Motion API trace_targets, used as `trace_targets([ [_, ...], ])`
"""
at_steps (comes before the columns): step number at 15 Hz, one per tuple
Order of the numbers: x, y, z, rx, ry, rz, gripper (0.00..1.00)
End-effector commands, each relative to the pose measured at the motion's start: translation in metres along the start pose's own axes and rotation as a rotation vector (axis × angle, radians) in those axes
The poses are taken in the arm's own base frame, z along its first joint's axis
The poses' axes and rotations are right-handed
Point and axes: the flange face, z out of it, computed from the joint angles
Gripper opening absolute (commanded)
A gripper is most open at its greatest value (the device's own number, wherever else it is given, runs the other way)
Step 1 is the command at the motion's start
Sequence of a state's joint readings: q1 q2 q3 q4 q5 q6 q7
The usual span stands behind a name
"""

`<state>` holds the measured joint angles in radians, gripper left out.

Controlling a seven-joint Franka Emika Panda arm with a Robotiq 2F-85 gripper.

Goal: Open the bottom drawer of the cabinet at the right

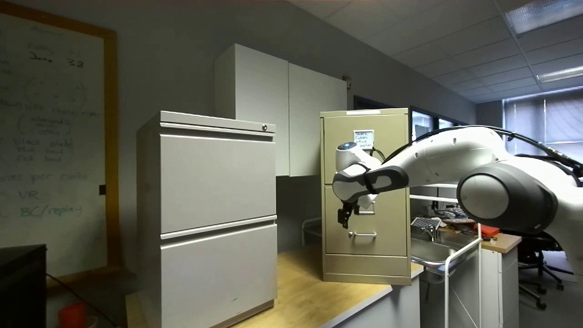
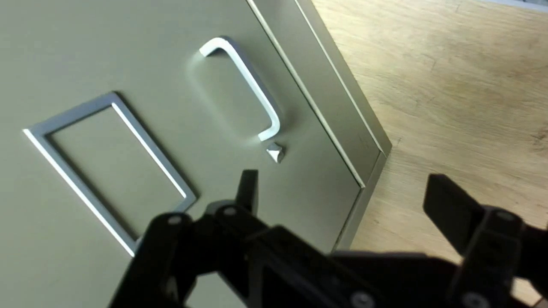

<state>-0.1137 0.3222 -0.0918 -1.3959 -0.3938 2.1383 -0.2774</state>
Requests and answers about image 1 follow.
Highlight window with blinds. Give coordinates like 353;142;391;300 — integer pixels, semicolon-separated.
501;85;583;164

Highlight white blue label card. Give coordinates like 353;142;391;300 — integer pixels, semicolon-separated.
351;127;377;149

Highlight grey filing cabinet drawer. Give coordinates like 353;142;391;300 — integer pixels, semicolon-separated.
158;131;278;237
158;222;280;328

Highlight silver drawer handle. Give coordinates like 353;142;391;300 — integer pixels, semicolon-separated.
348;228;379;242

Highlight white desk with wood top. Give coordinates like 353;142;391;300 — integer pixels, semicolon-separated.
479;231;524;328

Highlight beige drawer with label card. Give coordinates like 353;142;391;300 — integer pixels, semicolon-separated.
322;113;411;186

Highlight white wall cabinet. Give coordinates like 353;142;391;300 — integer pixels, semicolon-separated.
213;42;349;178

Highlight black office chair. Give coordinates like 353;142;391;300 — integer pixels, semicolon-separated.
517;231;575;313

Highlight silver door handle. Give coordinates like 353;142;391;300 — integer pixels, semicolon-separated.
355;195;379;217

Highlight dark tool clutter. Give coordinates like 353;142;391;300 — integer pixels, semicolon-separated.
410;202;481;244

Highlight grey metal filing cabinet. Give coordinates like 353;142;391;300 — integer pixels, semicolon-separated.
134;107;280;328

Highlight beige metal filing cabinet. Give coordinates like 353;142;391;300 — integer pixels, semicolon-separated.
318;106;415;286

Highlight red round object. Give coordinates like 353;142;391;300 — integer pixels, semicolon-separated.
58;300;91;328

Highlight beige drawer without label card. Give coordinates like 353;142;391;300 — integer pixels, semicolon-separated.
322;180;413;257

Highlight white tube frame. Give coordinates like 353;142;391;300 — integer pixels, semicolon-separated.
417;222;486;328

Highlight dark framed interior windows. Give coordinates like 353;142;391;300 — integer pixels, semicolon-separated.
410;107;477;142

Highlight black box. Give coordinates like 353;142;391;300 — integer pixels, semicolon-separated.
0;242;49;328

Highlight stainless steel sink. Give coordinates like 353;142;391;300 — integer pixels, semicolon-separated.
410;233;482;275

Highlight wood framed whiteboard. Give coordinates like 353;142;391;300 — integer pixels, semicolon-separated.
0;0;122;288

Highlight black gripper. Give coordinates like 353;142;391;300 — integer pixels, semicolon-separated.
337;197;362;231

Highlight ceiling light panel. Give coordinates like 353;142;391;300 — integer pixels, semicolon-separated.
533;64;583;85
502;0;583;36

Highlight thin black cable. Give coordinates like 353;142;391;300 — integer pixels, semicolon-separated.
45;271;120;328

